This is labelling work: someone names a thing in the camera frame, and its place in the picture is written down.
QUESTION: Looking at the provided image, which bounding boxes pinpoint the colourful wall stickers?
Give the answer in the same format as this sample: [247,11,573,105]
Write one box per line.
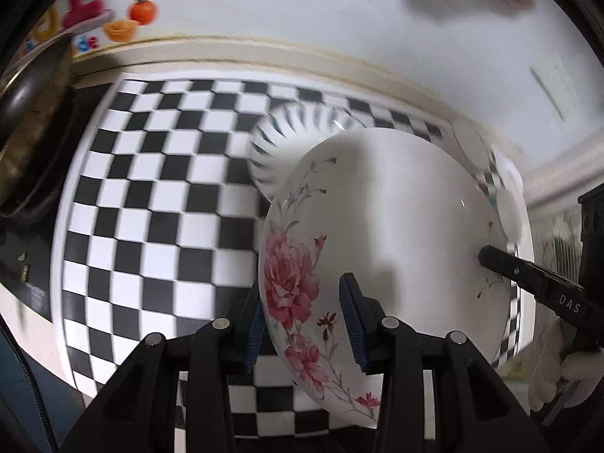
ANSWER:
[21,0,162,60]

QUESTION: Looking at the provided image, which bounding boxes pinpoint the black and white checkered mat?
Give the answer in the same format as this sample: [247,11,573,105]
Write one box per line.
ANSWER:
[51,78,524,439]

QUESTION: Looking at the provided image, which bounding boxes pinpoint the white bowl with pink flowers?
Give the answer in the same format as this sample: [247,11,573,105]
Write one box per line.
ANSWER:
[257,127,513,430]

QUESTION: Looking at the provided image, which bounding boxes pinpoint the white wall socket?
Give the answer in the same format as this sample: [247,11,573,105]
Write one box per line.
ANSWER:
[528,55,575,120]

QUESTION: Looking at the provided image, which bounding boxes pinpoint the black stove top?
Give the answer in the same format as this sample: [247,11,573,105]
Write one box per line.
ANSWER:
[0,80,115,324]

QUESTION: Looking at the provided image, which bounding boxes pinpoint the white bowl with striped rim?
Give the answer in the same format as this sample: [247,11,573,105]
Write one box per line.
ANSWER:
[452,123,537,370]

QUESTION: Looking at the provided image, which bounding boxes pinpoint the person's right hand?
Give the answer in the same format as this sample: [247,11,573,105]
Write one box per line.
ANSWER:
[527,317,604,412]

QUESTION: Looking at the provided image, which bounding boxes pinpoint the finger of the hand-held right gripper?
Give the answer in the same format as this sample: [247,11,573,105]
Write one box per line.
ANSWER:
[478,244,584,311]

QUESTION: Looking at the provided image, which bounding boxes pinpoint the white plate with blue leaves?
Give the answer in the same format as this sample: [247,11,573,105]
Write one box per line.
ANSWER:
[245,102,374,202]

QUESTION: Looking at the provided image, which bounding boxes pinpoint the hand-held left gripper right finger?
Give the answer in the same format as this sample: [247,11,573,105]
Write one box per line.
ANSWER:
[339,272,551,453]

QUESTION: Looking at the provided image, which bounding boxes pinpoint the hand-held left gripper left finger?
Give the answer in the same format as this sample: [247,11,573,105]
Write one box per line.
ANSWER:
[61,284,266,453]

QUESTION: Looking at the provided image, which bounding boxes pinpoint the black cable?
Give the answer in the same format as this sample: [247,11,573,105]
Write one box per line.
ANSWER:
[0,323,58,453]

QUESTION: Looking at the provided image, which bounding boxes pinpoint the dark wok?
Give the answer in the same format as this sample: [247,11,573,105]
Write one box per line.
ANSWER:
[0,32,77,219]

